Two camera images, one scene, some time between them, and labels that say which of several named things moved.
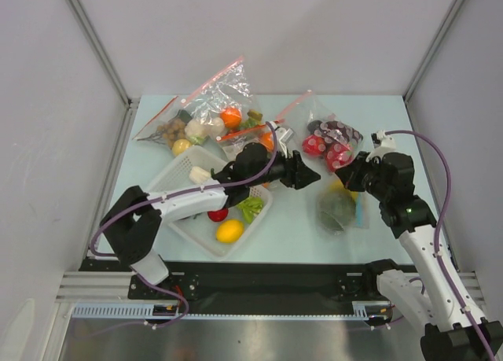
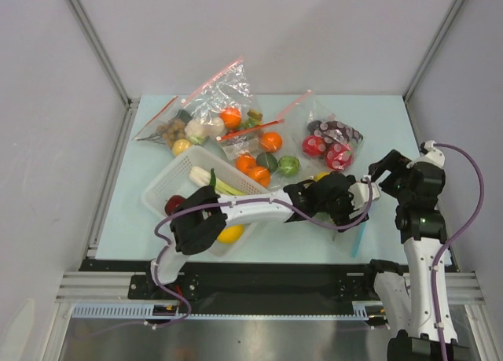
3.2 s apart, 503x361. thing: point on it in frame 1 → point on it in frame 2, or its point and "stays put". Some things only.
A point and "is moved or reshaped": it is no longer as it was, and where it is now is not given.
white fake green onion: x=198 y=175 stays put
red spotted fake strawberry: x=313 y=145 stays put
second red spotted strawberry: x=338 y=156 stays put
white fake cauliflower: x=197 y=130 stays put
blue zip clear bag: x=339 y=210 is moved or reshaped
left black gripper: x=300 y=178 → x=342 y=218
